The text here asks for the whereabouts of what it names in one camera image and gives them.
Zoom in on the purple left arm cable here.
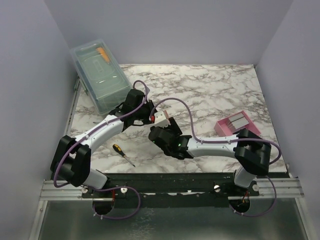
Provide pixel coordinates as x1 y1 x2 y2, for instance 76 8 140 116
51 79 151 222

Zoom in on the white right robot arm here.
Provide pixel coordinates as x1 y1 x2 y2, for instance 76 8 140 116
148 117 272 196

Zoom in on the yellow black handled screwdriver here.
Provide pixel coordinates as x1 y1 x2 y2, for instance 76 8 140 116
112 144 136 167

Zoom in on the clear green plastic storage box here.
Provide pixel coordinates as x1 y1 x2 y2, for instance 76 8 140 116
70 39 132 116

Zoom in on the orange tool inside box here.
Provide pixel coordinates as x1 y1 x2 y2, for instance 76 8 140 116
96 47 110 63

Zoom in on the grey credit card stack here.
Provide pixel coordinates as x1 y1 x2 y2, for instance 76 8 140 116
226 113 249 132

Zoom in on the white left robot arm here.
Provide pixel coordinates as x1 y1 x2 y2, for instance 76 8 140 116
50 89 155 198

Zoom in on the aluminium front rail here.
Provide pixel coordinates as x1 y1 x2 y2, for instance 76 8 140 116
38 177 305 202

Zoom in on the pink plastic card tray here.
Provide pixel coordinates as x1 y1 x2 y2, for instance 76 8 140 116
214 110 261 137

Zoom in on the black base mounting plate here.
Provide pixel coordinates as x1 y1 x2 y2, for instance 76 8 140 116
82 173 259 209

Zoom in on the tan leather card holder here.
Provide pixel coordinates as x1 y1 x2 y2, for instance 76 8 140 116
154 110 170 128

